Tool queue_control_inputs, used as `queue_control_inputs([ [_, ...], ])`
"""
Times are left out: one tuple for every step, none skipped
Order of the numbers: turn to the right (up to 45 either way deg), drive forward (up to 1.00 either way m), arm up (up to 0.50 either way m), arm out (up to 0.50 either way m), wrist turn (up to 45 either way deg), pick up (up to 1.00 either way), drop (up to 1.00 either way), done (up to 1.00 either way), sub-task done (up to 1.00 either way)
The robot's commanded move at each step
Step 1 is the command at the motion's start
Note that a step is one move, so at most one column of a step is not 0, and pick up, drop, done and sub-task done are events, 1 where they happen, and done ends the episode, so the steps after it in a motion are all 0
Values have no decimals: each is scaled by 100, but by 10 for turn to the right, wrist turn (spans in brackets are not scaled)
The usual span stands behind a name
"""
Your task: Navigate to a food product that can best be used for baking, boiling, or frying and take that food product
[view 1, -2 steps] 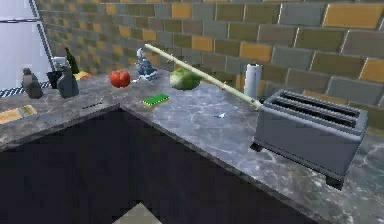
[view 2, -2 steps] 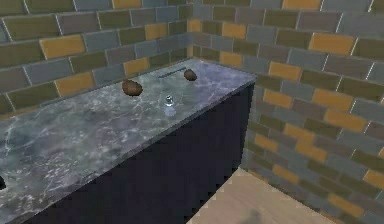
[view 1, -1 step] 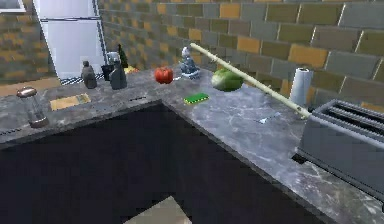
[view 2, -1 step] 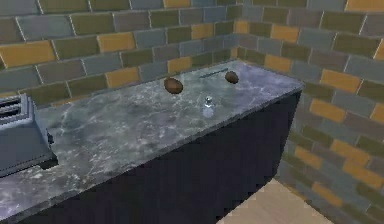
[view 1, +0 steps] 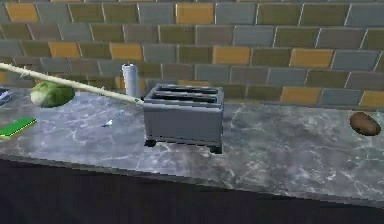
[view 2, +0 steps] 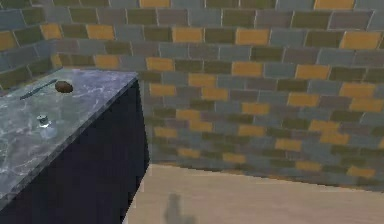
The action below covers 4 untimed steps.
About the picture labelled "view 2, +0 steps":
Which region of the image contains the dark blue marble-top counter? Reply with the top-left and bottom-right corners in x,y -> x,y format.
0,68 -> 151,224

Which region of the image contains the brown potato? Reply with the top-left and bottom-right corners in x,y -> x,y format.
54,80 -> 74,94

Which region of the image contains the clear glass shaker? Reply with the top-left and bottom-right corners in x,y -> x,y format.
36,114 -> 57,140

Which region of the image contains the grey knife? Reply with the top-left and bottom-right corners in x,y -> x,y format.
19,78 -> 58,101

